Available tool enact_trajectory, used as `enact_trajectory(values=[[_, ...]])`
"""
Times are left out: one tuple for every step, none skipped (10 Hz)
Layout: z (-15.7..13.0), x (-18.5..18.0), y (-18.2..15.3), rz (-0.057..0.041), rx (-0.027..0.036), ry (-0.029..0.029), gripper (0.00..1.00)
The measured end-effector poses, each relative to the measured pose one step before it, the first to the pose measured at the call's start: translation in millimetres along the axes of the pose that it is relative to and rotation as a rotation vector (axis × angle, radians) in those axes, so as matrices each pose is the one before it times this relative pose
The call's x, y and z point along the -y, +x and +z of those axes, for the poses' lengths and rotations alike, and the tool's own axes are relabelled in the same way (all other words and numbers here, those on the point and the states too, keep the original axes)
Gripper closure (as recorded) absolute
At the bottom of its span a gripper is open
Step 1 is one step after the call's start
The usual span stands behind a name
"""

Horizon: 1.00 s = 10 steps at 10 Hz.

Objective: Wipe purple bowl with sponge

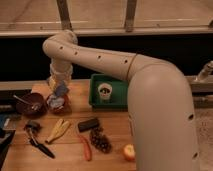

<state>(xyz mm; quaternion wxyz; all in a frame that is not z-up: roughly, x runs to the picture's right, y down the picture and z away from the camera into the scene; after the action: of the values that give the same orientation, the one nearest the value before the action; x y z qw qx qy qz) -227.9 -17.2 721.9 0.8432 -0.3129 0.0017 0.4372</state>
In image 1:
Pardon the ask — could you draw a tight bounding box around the blue sponge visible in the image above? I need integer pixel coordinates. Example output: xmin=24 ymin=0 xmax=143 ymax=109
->
xmin=54 ymin=83 xmax=69 ymax=97

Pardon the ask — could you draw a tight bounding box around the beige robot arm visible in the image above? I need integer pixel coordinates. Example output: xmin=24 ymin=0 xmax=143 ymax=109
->
xmin=43 ymin=30 xmax=200 ymax=171

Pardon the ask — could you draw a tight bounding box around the white paper cup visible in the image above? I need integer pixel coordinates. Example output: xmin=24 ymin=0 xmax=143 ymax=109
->
xmin=98 ymin=83 xmax=112 ymax=101

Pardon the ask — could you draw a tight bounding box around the metal spoon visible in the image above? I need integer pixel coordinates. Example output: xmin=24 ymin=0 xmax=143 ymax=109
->
xmin=13 ymin=95 xmax=40 ymax=110

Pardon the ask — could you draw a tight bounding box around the yellow banana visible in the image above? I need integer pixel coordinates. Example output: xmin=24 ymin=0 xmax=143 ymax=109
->
xmin=45 ymin=119 xmax=71 ymax=144

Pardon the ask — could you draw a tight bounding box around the black handled tool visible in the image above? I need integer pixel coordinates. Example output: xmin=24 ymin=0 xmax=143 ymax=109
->
xmin=24 ymin=120 xmax=55 ymax=158

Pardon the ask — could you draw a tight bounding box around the dark brown block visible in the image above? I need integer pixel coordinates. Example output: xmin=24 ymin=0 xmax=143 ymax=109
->
xmin=78 ymin=118 xmax=100 ymax=132

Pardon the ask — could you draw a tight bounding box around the bunch of dark grapes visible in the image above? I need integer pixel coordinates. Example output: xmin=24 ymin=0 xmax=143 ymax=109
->
xmin=89 ymin=127 xmax=112 ymax=154

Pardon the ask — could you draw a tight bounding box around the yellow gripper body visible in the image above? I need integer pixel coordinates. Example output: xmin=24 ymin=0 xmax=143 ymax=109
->
xmin=47 ymin=77 xmax=67 ymax=93

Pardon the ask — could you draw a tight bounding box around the red bowl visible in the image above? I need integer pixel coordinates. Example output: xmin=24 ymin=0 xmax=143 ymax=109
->
xmin=46 ymin=94 xmax=69 ymax=114

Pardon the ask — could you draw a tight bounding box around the green plastic tray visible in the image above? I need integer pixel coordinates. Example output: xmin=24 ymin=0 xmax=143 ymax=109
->
xmin=89 ymin=74 xmax=128 ymax=109

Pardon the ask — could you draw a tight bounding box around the wooden cutting board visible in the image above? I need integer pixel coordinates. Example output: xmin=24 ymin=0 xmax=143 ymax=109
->
xmin=1 ymin=80 xmax=136 ymax=171

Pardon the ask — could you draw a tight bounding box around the metal faucet fixture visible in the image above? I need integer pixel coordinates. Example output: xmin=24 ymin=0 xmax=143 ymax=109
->
xmin=195 ymin=60 xmax=213 ymax=82

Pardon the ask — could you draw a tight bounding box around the orange yellow apple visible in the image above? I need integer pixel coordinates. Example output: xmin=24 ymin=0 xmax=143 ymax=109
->
xmin=123 ymin=144 xmax=135 ymax=161

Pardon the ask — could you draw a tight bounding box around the orange carrot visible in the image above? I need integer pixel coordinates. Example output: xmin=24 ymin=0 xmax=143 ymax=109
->
xmin=79 ymin=135 xmax=92 ymax=161

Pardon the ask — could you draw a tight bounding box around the purple bowl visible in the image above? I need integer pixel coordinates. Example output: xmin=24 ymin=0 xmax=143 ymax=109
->
xmin=16 ymin=93 xmax=46 ymax=117

